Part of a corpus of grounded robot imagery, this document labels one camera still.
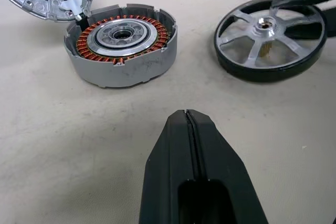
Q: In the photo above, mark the silver round tape roll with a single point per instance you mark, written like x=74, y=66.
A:
x=136, y=69

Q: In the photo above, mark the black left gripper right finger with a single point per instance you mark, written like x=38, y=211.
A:
x=220, y=161

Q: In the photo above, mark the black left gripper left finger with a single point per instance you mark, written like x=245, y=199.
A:
x=168, y=161

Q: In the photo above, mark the black-rimmed silver spoked rotor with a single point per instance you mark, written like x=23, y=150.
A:
x=265, y=31

